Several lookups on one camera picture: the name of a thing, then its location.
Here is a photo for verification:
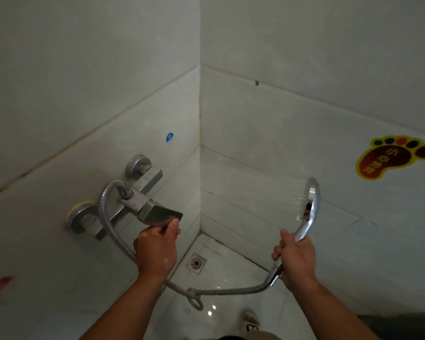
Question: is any person's right hand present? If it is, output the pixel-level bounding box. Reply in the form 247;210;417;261
272;229;318;293

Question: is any person's left hand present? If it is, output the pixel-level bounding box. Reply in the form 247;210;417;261
133;218;182;280

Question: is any chrome shower mixer tap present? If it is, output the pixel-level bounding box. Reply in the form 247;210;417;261
69;154;184;241

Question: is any chrome shower head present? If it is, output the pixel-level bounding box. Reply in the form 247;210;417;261
272;177;321;277

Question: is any metal shower hose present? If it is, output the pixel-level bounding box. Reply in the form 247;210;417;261
98;179;283;311

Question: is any person's left forearm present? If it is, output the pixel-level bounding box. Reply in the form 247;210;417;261
79;272;167;340

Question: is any person's right forearm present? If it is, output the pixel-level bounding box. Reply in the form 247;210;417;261
290;278;382;340

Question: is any person's slipper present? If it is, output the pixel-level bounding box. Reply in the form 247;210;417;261
241;309;262;333

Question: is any metal floor drain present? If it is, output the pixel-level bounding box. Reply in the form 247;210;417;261
187;253;207;275

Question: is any red yellow foot-shaped sticker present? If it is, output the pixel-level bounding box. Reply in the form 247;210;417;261
356;135;425;181

